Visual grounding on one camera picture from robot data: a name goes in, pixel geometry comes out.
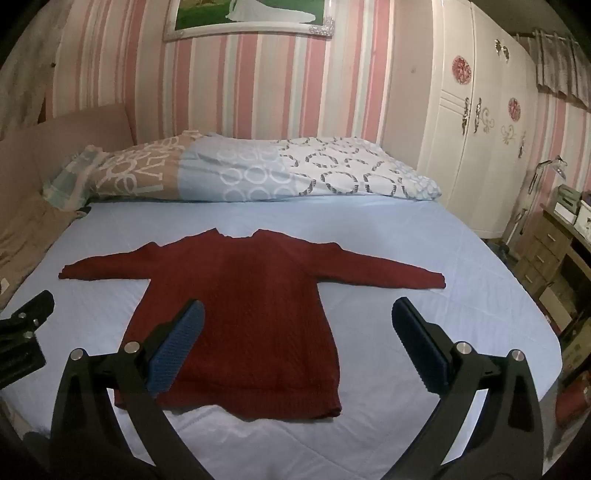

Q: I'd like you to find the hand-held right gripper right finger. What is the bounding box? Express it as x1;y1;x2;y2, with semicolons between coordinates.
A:
382;296;546;480

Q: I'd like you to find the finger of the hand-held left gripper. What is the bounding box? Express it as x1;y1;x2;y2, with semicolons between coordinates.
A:
0;337;46;389
0;290;55;343

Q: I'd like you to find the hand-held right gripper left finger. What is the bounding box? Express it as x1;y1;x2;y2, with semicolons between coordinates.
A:
48;299;214;480

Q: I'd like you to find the dark red knit sweater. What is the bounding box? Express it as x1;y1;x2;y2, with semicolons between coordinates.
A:
58;227;447;422

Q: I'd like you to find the beige blanket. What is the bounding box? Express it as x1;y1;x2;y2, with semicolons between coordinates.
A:
0;190;89;311

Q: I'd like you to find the light blue bed sheet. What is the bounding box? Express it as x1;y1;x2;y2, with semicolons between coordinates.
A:
0;198;561;480

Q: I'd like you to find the wooden desk with drawers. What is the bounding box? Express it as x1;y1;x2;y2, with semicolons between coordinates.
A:
512;203;591;334

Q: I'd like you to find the pink padded headboard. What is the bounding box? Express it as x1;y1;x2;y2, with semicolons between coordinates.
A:
0;102;137;195

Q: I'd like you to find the circle patterned folded duvet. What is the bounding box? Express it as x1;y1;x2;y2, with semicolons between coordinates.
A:
42;130;442;206

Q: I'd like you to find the white box on desk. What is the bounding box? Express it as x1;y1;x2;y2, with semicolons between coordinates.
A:
553;185;591;227

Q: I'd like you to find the white ornate wardrobe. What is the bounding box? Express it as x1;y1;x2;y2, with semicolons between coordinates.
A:
416;0;544;239

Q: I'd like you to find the silver desk lamp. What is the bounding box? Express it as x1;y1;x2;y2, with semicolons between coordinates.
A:
505;156;570;246

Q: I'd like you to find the grey patterned curtain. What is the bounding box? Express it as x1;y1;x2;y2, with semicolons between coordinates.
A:
516;28;591;106

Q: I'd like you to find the silver framed wall picture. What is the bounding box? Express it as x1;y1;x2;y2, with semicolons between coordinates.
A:
163;0;336;44

